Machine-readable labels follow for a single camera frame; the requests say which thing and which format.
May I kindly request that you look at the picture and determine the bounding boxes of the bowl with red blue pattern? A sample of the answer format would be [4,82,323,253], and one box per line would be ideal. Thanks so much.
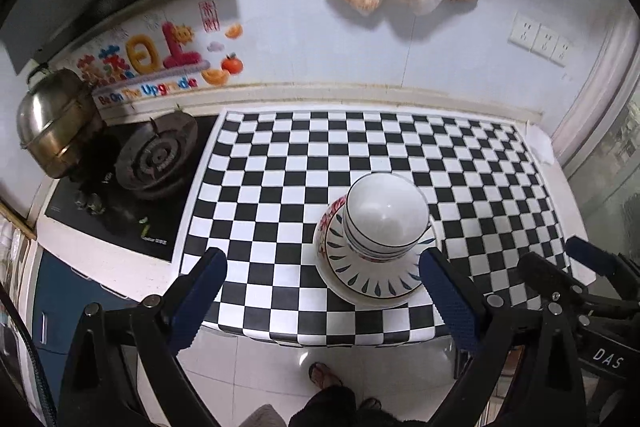
[315,196,351,264]

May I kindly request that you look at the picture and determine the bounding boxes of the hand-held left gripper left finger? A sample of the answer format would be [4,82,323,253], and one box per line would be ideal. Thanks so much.
[57,247,228,427]

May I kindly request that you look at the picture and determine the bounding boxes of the black glass stove top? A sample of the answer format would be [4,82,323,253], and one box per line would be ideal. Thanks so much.
[44,114,221,263]

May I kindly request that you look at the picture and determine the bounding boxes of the stove control knobs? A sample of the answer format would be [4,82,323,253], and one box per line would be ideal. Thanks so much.
[75,192,108,214]

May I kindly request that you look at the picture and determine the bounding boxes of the white wall socket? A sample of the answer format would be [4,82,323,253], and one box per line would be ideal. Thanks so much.
[550,36,573,68]
[508,13,541,50]
[531,24,560,60]

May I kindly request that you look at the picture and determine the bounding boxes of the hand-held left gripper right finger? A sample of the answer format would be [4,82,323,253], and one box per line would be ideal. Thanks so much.
[419,248,587,427]

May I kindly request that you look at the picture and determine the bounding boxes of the blue cabinet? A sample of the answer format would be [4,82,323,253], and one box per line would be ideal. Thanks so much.
[32,252,141,403]

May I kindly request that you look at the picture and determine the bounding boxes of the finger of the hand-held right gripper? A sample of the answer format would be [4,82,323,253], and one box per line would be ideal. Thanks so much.
[565,236,640,295]
[517,252,601,308]

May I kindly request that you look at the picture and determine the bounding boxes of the person's foot in sandal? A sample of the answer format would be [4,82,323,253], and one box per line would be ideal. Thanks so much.
[307,362,346,390]

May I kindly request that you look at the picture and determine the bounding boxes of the black and white checkered mat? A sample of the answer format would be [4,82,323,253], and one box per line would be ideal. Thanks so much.
[172,109,573,348]

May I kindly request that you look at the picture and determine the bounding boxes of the glass window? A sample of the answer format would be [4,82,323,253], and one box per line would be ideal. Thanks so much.
[562,82,640,258]

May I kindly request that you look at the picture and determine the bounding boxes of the stainless steel pot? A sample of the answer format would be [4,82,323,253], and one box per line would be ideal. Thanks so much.
[16,66,103,180]

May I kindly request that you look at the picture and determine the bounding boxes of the colourful fruit wall sticker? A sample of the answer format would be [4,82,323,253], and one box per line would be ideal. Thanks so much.
[77,0,246,108]

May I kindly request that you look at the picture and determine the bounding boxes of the gas stove burner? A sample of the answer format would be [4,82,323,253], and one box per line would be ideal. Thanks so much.
[114,116,198,200]

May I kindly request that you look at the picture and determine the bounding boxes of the white bowl with dark rim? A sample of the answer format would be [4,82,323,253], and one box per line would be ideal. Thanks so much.
[342,174,432,258]

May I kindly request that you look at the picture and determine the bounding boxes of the large bowl with blue leaves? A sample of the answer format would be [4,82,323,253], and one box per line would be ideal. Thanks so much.
[314,207,438,308]

